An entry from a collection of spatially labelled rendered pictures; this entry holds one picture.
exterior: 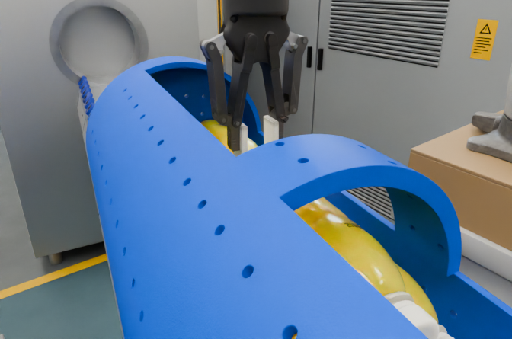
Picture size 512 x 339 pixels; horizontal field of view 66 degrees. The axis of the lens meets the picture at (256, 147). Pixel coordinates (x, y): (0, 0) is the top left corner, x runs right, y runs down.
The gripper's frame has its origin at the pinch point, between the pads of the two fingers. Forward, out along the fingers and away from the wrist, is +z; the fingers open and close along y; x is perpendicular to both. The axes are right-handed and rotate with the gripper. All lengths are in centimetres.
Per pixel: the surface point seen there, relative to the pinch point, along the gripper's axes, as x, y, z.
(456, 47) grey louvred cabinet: -67, -121, 3
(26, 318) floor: -117, 55, 114
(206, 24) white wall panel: -490, -160, 28
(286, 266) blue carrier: 29.8, 12.6, -7.0
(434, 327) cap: 32.0, 3.8, -1.1
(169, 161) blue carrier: 13.1, 14.2, -6.1
